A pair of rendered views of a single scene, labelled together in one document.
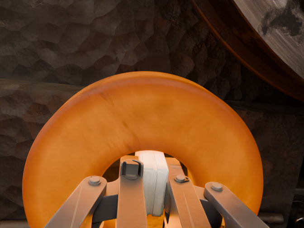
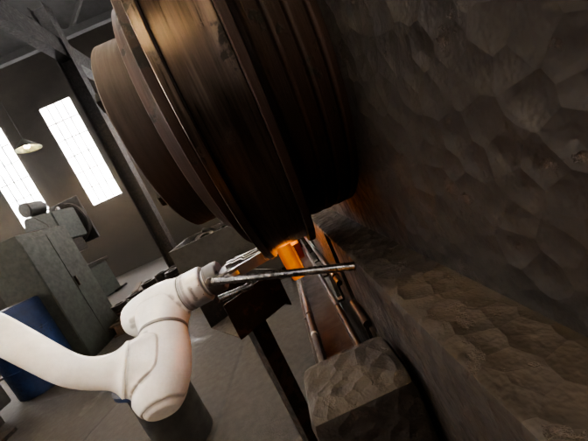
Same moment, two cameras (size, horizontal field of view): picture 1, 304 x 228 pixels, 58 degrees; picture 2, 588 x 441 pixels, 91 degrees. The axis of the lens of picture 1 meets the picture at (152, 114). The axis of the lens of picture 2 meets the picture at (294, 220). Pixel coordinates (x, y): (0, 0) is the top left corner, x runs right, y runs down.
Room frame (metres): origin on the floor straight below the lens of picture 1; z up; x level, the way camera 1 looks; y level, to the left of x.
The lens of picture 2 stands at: (0.28, -0.68, 1.00)
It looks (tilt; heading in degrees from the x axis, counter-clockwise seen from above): 10 degrees down; 95
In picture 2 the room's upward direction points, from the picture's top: 24 degrees counter-clockwise
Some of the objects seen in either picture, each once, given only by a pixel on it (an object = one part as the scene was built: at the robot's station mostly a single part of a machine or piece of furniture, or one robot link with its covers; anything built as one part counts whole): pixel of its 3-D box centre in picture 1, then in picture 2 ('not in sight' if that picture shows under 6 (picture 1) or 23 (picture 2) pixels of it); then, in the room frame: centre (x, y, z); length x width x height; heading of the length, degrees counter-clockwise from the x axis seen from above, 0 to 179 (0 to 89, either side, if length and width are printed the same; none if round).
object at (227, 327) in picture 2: not in sight; (276, 368); (-0.08, 0.26, 0.36); 0.26 x 0.20 x 0.72; 131
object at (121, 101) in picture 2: not in sight; (171, 139); (0.12, -0.21, 1.11); 0.28 x 0.06 x 0.28; 96
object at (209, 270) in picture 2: not in sight; (225, 272); (0.02, -0.02, 0.83); 0.09 x 0.08 x 0.07; 6
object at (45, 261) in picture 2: not in sight; (60, 295); (-2.81, 2.39, 0.75); 0.70 x 0.48 x 1.50; 96
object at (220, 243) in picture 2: not in sight; (234, 252); (-0.76, 2.46, 0.39); 1.03 x 0.83 x 0.79; 10
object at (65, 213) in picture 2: not in sight; (72, 249); (-5.40, 5.84, 1.36); 1.37 x 1.17 x 2.71; 176
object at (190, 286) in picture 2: not in sight; (198, 286); (-0.06, -0.03, 0.83); 0.09 x 0.06 x 0.09; 96
